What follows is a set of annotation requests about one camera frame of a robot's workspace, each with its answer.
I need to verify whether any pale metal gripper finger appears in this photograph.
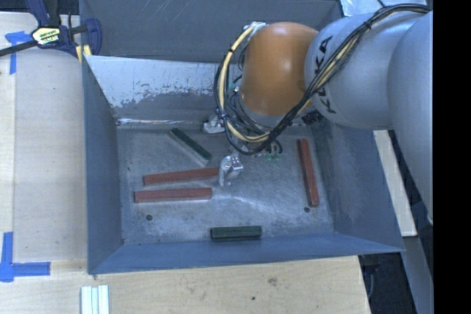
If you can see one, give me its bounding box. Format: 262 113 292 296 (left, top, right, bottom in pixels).
202 113 227 134
219 154 244 188

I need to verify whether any dark green flat block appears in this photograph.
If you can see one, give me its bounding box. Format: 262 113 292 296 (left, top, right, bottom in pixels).
169 127 213 162
210 225 263 242

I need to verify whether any grey metal bin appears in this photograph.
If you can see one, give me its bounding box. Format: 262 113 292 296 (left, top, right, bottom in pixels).
77 0 406 275

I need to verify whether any red-brown flat block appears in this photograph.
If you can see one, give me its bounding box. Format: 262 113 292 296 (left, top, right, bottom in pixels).
133 187 213 204
142 167 220 187
297 138 320 208

